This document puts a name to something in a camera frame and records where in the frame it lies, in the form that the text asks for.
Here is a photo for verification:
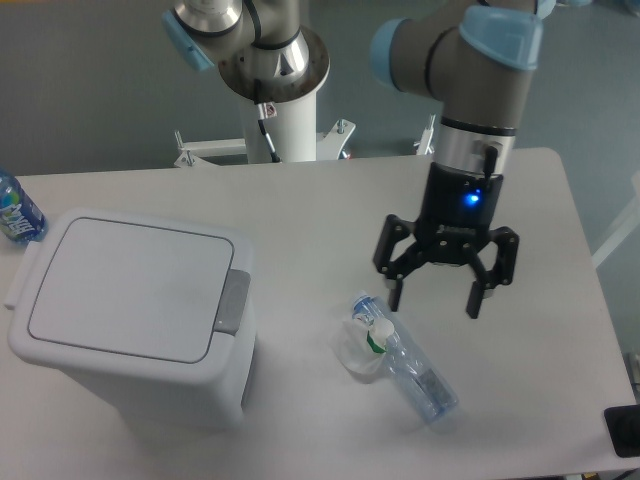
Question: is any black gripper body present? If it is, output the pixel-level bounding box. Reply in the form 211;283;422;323
409;162;504;267

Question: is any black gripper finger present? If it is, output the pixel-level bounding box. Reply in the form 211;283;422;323
462;227;519;318
373;214;433;311

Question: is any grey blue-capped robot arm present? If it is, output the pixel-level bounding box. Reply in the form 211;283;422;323
162;1;554;317

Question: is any grey trash can push button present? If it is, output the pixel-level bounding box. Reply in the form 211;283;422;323
214;269;251;336

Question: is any white trash can lid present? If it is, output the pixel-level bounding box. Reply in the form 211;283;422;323
28;218;234;363

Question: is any white trash can body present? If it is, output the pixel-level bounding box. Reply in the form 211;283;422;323
5;208;256;429

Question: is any crushed clear plastic bottle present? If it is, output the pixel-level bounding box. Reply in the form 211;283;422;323
352;291;458;424

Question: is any black device at table edge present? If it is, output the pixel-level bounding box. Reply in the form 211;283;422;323
604;404;639;458

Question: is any blue labelled drink bottle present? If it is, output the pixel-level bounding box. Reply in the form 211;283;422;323
1;170;48;244

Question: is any white frame at right edge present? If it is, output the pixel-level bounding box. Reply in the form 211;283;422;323
592;171;639;268

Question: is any black cable on pedestal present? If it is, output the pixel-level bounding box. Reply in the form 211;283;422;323
252;78;282;164

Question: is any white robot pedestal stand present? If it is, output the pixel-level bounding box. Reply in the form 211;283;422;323
173;27;441;169

